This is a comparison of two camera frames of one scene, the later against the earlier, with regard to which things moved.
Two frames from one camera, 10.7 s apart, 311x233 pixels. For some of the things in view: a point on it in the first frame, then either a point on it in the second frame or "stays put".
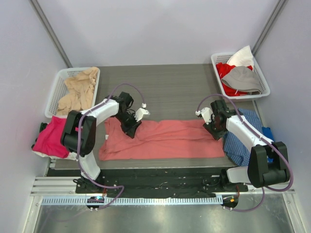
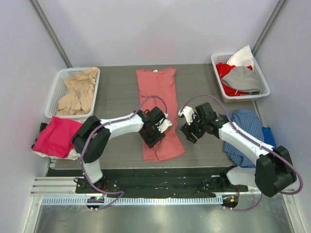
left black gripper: [131, 125] -> [153, 138]
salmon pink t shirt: [158, 140] -> [161, 82]
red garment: [223, 69] stays put
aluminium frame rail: [65, 186] stays put
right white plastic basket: [224, 58] stays put
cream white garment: [72, 156] stays put
